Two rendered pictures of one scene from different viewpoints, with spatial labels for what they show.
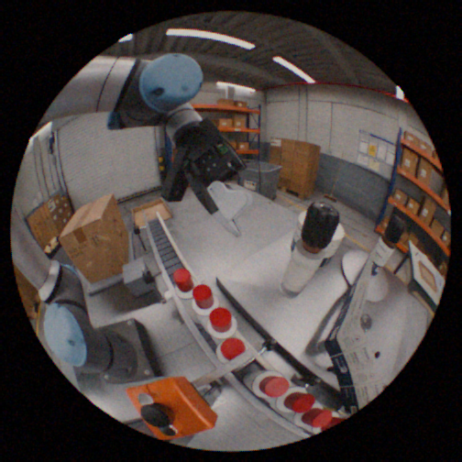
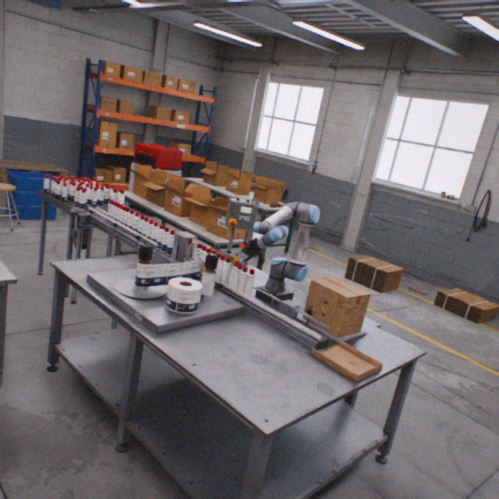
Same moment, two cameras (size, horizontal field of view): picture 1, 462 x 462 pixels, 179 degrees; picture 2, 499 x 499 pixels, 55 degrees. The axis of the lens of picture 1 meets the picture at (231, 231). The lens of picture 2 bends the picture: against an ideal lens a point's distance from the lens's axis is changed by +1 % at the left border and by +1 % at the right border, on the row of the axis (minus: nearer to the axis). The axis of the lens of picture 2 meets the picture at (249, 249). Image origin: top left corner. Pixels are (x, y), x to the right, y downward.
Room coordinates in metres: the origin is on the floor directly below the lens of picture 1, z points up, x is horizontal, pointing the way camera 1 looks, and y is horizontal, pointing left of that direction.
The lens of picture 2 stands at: (3.04, -0.54, 2.03)
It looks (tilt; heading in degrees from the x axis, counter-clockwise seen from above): 16 degrees down; 169
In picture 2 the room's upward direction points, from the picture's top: 11 degrees clockwise
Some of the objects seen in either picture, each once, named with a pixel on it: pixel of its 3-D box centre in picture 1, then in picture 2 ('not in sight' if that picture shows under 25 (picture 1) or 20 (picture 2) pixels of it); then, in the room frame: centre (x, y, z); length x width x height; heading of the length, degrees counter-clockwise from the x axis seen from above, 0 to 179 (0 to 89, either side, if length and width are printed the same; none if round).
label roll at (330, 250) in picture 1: (316, 238); (184, 295); (0.41, -0.35, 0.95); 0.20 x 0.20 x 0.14
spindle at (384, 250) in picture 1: (384, 248); (143, 266); (0.23, -0.61, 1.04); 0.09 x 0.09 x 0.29
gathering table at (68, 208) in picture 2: not in sight; (80, 240); (-1.95, -1.34, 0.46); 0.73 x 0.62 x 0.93; 36
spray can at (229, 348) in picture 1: (232, 355); (234, 275); (0.03, 0.00, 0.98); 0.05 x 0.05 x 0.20
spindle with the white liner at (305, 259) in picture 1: (307, 256); (208, 276); (0.24, -0.20, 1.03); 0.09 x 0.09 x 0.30
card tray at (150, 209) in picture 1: (149, 213); (347, 359); (0.82, 0.57, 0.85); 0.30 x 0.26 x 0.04; 36
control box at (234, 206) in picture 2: not in sight; (240, 214); (-0.12, -0.02, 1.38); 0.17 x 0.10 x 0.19; 91
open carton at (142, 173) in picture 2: not in sight; (148, 181); (-3.30, -0.78, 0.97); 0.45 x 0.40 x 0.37; 125
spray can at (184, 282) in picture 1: (192, 301); (249, 283); (0.15, 0.09, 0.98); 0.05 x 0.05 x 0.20
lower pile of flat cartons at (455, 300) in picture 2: not in sight; (466, 304); (-2.46, 3.70, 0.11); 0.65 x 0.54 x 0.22; 30
